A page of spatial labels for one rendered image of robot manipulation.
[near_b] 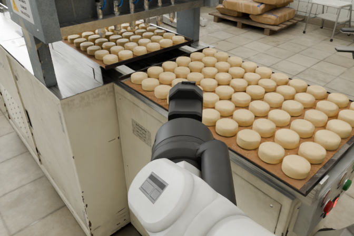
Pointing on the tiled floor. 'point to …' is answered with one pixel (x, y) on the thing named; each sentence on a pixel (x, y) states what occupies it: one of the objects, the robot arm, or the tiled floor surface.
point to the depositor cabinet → (71, 132)
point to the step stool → (331, 13)
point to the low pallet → (243, 22)
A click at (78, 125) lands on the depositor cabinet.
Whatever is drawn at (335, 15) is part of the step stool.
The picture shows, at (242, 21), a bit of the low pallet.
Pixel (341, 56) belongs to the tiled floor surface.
